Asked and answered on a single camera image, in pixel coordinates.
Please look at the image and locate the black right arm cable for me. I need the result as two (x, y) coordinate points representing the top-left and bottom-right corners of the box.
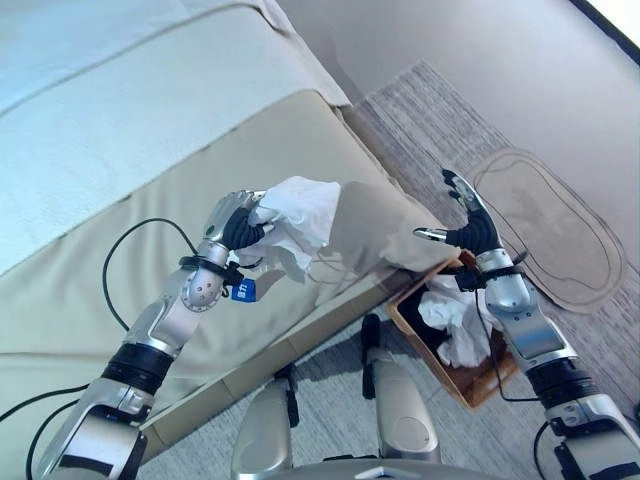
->
(474, 249), (561, 480)

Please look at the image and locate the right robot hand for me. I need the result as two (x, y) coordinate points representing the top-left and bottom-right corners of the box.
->
(412, 168), (502, 256)

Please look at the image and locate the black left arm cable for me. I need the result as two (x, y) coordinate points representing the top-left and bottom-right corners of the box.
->
(0, 217), (201, 471)

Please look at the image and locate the brown wooden bucket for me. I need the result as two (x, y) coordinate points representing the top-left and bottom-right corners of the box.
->
(388, 249), (521, 410)

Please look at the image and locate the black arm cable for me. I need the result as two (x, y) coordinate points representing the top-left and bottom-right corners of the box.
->
(474, 249), (561, 480)
(0, 217), (201, 471)

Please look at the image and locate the beige sofa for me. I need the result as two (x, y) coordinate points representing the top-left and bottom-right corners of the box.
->
(0, 0), (454, 459)

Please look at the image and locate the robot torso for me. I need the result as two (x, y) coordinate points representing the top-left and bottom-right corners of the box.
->
(279, 457), (451, 480)

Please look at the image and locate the blue tag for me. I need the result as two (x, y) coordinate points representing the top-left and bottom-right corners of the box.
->
(231, 280), (258, 304)

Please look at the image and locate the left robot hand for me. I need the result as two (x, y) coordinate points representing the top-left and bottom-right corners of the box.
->
(203, 188), (274, 252)

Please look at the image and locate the white garment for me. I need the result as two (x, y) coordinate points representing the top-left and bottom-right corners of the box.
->
(238, 175), (342, 285)
(417, 273), (496, 368)

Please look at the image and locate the silver left robot leg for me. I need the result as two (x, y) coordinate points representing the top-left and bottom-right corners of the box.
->
(230, 364), (301, 474)

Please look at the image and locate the beige oval floor mat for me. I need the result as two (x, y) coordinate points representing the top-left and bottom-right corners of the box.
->
(472, 146), (626, 315)

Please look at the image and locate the grey striped rug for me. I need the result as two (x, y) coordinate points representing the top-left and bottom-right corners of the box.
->
(134, 60), (640, 480)

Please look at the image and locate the white garment in bucket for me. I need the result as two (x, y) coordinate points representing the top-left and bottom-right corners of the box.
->
(417, 273), (496, 368)

